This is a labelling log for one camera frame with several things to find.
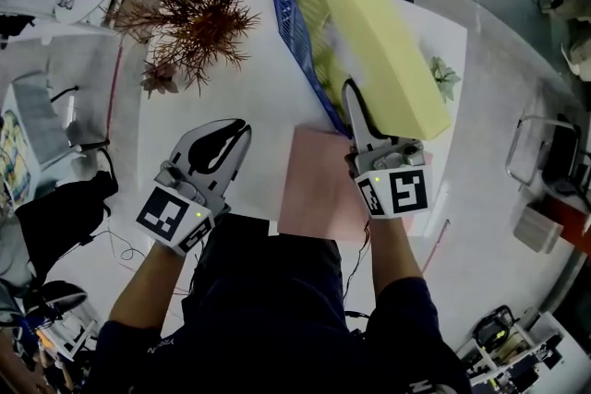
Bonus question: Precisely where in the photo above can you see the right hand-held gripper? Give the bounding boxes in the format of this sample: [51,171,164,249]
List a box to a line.
[340,78,436,221]

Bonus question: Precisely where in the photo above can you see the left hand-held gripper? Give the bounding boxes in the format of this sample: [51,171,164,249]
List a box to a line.
[135,118,254,256]

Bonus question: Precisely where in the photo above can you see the pink folder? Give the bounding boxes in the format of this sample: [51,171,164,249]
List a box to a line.
[278,125,435,244]

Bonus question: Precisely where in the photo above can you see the yellow folder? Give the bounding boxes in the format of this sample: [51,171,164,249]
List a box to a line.
[295,0,453,142]

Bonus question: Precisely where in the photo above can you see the blue file rack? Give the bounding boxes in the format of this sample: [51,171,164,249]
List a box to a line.
[265,0,356,139]

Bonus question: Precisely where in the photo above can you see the person's right forearm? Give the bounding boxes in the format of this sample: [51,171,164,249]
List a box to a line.
[367,214,426,294]

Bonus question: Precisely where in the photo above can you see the person's left forearm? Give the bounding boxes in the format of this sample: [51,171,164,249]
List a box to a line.
[108,239,198,331]

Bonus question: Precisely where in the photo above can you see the grey storage box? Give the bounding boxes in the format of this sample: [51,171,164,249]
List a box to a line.
[513,202,564,254]

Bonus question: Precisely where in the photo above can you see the small green succulent plant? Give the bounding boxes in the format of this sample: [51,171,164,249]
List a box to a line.
[428,55,463,103]

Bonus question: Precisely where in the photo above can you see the small purple succulent plant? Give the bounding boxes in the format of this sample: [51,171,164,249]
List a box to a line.
[139,61,180,101]

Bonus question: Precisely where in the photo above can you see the person's dark trousers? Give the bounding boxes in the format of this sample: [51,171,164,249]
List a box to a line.
[198,214,345,287]

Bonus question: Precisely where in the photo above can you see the orange artificial plant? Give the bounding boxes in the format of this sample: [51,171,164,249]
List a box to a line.
[105,0,262,96]

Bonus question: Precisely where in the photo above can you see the thin red rod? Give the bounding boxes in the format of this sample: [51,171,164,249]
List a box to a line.
[422,219,452,272]

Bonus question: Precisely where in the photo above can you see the white low cabinet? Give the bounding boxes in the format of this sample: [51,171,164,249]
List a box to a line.
[0,71,89,204]

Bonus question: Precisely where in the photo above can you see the person's dark blue shirt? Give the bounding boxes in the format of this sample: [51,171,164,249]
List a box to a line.
[87,271,472,394]

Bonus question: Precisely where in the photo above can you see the colourful picture board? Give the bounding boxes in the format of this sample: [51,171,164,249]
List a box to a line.
[0,110,32,205]

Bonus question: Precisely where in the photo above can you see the black oval backpack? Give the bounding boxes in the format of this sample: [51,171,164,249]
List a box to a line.
[22,280,89,320]

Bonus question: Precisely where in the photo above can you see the red cabinet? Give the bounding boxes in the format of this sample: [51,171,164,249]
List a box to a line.
[537,191,591,256]

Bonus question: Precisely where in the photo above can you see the black yellow vacuum cleaner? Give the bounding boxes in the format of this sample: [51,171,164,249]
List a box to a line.
[475,304,515,348]

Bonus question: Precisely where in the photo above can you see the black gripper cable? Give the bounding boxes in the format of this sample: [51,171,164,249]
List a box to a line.
[341,219,372,292]

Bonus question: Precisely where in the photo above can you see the metal frame chair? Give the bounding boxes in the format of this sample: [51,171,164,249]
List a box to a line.
[505,113,583,199]

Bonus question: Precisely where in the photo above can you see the white shelf with tools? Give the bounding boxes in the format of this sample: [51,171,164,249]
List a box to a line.
[454,311,591,394]

